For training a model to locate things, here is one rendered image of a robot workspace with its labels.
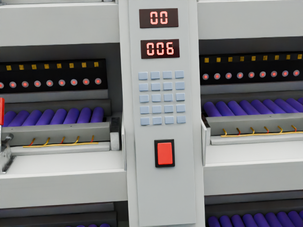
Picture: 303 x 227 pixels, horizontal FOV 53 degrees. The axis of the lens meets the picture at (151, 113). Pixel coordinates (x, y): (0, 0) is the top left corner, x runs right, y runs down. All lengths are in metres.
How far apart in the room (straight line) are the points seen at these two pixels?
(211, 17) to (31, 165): 0.29
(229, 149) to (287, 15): 0.18
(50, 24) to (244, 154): 0.29
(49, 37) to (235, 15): 0.23
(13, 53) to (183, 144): 0.37
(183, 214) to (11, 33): 0.30
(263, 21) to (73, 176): 0.30
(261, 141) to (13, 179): 0.33
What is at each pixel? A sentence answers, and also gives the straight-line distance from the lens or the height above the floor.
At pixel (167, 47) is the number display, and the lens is 0.37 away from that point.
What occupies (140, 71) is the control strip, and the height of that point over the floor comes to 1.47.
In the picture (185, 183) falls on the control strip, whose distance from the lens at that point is 0.38.
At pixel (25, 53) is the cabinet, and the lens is 0.61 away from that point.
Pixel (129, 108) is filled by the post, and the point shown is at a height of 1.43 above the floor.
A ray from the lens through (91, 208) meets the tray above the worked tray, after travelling 0.58.
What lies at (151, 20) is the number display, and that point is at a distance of 0.38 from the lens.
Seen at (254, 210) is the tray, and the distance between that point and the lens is 0.60.
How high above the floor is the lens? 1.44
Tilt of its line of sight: 3 degrees down
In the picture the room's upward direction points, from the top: 3 degrees counter-clockwise
